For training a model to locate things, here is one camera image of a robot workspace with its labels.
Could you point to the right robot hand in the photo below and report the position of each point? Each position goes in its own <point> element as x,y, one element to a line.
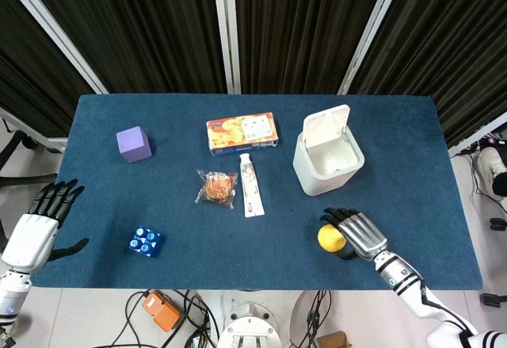
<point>362,231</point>

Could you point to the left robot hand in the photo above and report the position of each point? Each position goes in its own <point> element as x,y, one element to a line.
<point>35,229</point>

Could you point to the yellow lemon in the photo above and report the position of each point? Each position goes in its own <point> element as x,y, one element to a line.
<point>332,238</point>

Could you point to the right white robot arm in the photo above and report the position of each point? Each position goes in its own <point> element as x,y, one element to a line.
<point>428,300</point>

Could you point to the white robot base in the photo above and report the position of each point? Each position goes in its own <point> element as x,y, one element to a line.
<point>250,326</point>

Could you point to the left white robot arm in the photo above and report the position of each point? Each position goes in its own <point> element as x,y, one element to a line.
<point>10,296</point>

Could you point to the white mini trash bin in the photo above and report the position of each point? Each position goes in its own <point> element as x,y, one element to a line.
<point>327,154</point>

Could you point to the blue table cloth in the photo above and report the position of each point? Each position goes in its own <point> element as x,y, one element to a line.
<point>261,253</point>

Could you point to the blue patterned cube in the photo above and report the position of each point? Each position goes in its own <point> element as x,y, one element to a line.
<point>146,242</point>

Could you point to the brown cardboard box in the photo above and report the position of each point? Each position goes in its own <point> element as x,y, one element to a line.
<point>333,340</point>

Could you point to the white toothpaste tube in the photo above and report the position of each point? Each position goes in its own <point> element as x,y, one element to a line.
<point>250,187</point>

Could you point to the purple cube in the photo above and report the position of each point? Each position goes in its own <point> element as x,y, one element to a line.
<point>133,144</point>

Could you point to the black plug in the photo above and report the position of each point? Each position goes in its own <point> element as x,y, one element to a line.
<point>498,223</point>
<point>490,299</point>

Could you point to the white sneaker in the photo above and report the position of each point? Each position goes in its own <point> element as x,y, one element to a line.
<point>490,167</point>

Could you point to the orange power box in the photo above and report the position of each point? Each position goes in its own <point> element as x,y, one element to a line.
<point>162,309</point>

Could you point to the wrapped round pastry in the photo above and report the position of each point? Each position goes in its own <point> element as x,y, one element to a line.
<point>217,188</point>

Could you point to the orange snack box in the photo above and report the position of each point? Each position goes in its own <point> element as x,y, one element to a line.
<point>242,133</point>

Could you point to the black curtain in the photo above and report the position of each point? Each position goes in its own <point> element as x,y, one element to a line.
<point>158,27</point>

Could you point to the white frame rail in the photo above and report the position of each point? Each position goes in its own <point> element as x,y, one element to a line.
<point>31,130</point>

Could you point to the white frame post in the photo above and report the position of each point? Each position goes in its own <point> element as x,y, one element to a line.
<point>226,27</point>
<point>368,35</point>
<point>51,31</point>

